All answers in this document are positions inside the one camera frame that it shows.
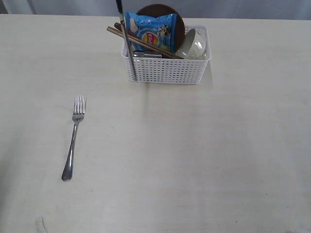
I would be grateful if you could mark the brown round plate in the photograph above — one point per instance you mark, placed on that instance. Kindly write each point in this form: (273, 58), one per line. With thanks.
(179, 26)

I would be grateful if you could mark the grey speckled ceramic bowl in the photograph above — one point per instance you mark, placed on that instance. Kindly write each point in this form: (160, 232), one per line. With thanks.
(194, 46)

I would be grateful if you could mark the silver metal fork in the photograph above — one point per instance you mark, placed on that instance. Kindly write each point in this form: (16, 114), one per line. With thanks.
(77, 117)

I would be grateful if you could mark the white perforated plastic basket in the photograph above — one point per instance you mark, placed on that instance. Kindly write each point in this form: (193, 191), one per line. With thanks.
(174, 71)

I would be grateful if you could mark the brown wooden chopstick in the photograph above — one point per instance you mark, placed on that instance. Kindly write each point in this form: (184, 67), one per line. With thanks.
(158, 39)
(144, 44)

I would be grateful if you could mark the silver metal table knife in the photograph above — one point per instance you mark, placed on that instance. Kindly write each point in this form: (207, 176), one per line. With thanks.
(125, 32)

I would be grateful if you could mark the white curtain backdrop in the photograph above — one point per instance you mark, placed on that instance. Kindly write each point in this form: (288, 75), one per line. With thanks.
(250, 9)

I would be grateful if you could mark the blue Lay's chips bag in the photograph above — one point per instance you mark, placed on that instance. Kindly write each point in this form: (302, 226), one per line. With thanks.
(134, 21)

